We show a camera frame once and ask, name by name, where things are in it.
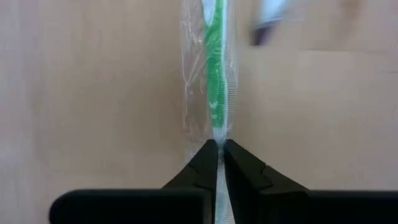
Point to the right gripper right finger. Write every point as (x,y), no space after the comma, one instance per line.
(280,205)

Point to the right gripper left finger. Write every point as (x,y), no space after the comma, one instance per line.
(140,208)

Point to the green toothbrush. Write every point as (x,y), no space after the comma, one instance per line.
(214,77)

